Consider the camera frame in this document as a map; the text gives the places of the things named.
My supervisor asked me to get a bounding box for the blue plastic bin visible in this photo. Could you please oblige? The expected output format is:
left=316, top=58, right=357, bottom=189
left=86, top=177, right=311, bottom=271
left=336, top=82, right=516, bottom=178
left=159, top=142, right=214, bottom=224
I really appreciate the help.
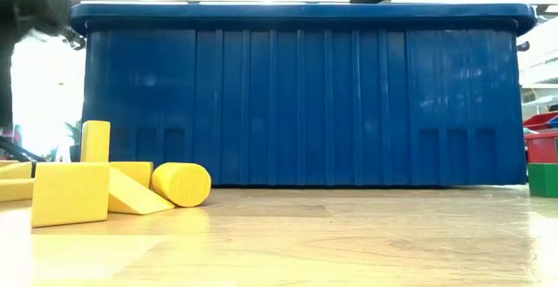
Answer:
left=69, top=2, right=538, bottom=188

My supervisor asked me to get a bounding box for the yellow cylinder block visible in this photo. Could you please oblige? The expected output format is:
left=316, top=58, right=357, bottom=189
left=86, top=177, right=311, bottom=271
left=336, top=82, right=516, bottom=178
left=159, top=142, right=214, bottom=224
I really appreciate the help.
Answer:
left=151, top=162, right=213, bottom=208

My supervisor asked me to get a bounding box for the yellow cube block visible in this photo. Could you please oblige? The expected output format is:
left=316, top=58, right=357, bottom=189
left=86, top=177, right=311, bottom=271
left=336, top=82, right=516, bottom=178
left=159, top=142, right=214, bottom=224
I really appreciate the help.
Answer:
left=31, top=161, right=111, bottom=229
left=108, top=161, right=154, bottom=189

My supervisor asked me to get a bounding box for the yellow rectangular block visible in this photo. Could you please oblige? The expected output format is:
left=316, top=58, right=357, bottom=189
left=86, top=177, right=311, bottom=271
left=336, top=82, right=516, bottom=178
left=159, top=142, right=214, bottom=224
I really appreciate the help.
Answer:
left=0, top=177, right=35, bottom=203
left=0, top=161, right=33, bottom=180
left=80, top=120, right=112, bottom=163
left=107, top=167, right=175, bottom=216

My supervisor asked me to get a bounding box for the green arch block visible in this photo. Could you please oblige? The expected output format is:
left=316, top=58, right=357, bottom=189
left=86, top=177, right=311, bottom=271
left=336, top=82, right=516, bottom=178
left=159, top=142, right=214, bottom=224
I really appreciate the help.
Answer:
left=527, top=163, right=558, bottom=199

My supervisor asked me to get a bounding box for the black diagonal beam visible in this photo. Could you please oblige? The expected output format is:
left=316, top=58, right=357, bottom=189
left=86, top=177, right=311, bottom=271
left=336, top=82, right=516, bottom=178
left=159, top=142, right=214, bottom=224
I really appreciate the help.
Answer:
left=0, top=136, right=44, bottom=164

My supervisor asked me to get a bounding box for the red plastic crate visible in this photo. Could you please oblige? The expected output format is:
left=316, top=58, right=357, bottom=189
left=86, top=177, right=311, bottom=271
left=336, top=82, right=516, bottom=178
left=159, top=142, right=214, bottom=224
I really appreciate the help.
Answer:
left=522, top=111, right=558, bottom=165

